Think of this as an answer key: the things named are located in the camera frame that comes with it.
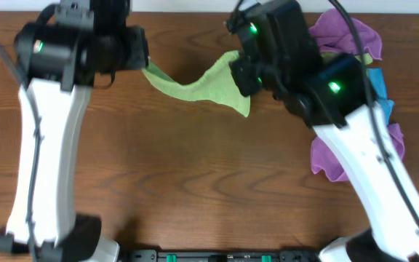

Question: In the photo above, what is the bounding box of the light green cloth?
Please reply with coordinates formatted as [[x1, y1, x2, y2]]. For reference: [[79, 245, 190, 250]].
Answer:
[[142, 51, 251, 117]]

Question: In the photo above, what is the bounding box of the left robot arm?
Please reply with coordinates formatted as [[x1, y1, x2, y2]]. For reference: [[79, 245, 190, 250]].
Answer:
[[0, 22, 148, 261]]

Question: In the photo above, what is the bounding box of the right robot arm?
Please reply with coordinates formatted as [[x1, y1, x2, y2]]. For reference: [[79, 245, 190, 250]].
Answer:
[[230, 54, 419, 261]]

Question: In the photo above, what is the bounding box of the purple cloth at top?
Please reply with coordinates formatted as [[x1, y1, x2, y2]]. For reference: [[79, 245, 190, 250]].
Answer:
[[308, 9, 383, 60]]

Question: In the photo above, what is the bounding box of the purple cloth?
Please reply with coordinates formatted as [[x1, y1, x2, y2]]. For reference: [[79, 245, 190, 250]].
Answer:
[[311, 123, 405, 182], [308, 9, 383, 60]]

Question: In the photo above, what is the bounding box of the purple cloth at bottom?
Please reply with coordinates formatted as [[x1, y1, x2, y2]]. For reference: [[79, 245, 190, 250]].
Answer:
[[311, 123, 405, 182]]

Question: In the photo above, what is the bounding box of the olive green crumpled cloth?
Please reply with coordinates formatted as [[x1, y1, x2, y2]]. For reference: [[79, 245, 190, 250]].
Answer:
[[321, 52, 373, 66]]

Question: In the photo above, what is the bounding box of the blue crumpled cloth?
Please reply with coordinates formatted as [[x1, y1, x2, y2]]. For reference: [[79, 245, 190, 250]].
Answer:
[[367, 68, 395, 125]]

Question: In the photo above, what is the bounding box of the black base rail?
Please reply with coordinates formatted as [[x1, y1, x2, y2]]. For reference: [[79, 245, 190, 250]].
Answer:
[[118, 250, 320, 262]]

